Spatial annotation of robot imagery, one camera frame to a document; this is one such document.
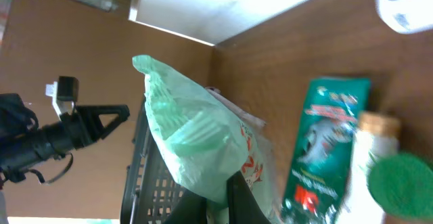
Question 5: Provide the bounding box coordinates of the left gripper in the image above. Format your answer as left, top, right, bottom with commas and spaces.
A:
40, 104, 130, 156

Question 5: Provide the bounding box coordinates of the green lid jar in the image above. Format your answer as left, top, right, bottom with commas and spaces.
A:
367, 153, 432, 221

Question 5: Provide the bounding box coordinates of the mint green wipes pack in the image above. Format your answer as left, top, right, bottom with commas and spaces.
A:
133, 55, 279, 223

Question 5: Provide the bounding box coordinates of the grey plastic basket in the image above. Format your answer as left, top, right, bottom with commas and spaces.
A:
120, 103, 185, 224

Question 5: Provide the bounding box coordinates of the white cream tube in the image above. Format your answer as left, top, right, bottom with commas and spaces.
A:
335, 112, 401, 224

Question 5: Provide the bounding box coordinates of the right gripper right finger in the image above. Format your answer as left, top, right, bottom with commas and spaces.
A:
227, 171, 270, 224

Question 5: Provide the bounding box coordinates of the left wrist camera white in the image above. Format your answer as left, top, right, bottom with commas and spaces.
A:
45, 76, 79, 118

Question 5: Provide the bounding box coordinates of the green 3M gloves packet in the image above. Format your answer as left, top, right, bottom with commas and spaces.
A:
281, 77, 371, 223

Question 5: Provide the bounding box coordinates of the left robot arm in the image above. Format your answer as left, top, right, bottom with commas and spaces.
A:
1, 93, 130, 185

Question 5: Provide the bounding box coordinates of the white barcode scanner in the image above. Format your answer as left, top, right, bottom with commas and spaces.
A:
375, 0, 432, 35

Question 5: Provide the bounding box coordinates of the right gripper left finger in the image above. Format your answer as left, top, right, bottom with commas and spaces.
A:
163, 192, 207, 224

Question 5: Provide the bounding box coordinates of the left black cable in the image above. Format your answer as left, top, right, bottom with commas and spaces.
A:
26, 152, 74, 185

